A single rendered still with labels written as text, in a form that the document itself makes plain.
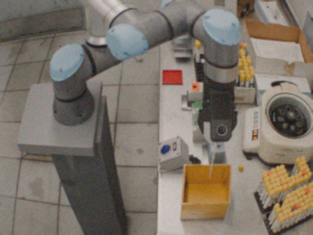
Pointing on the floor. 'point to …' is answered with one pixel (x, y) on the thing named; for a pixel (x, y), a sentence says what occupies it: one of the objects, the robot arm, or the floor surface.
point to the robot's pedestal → (94, 184)
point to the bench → (249, 219)
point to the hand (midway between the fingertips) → (214, 143)
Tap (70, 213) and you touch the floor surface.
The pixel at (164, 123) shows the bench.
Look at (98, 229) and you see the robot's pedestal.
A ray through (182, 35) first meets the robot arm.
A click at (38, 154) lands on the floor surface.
